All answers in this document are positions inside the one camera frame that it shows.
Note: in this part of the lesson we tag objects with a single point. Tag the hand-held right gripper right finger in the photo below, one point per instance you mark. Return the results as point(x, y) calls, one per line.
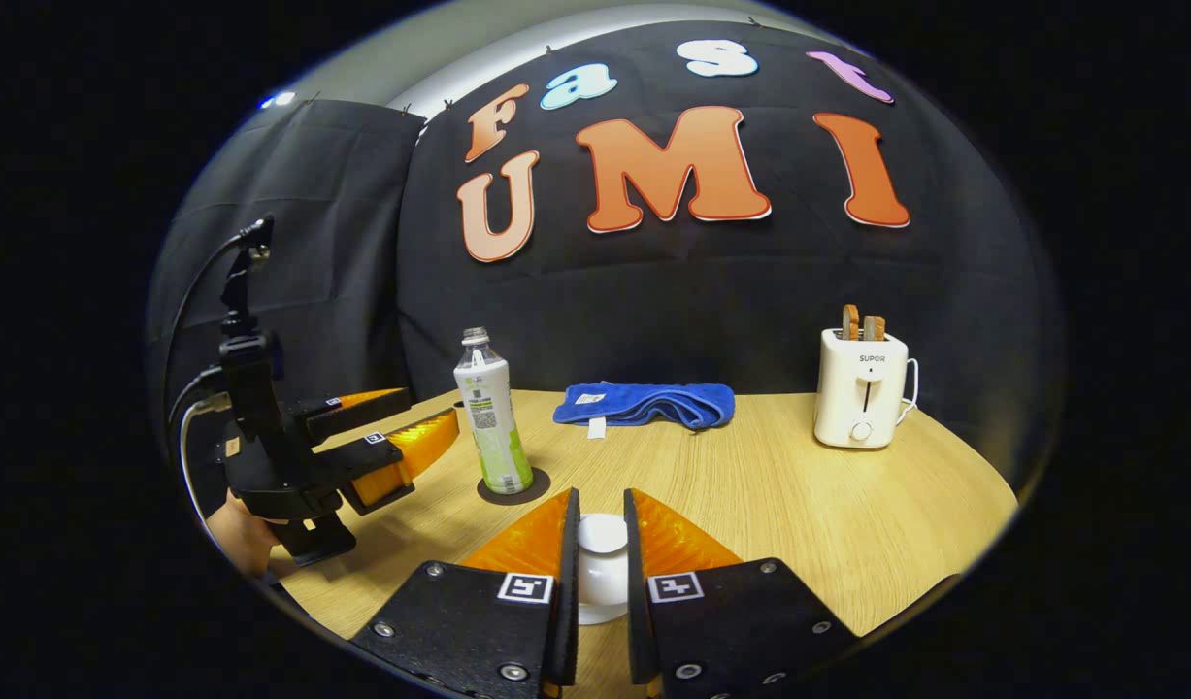
point(637, 621)

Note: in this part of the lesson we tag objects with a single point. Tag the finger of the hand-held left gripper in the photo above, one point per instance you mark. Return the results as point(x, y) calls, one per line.
point(357, 466)
point(338, 416)

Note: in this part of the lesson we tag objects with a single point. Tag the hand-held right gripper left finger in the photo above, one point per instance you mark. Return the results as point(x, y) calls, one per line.
point(568, 621)

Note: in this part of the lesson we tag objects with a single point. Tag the white teacup lid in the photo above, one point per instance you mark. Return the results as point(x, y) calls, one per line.
point(603, 534)

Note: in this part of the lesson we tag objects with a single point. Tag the clear water bottle green label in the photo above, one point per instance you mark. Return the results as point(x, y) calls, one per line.
point(493, 427)

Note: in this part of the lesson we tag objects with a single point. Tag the dark round coaster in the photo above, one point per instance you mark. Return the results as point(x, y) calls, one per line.
point(539, 482)

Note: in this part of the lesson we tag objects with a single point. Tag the blue folded towel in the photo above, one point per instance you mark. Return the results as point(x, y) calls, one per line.
point(653, 403)

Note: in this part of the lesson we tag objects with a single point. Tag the white toaster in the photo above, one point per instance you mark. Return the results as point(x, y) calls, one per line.
point(862, 398)

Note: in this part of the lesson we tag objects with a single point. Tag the ceiling light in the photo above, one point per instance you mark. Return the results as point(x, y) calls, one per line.
point(280, 99)

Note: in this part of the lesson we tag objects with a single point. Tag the black backdrop cloth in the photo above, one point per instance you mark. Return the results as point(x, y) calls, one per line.
point(673, 301)

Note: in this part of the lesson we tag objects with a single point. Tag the brown toast slice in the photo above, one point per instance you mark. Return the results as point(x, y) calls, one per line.
point(850, 322)
point(874, 328)

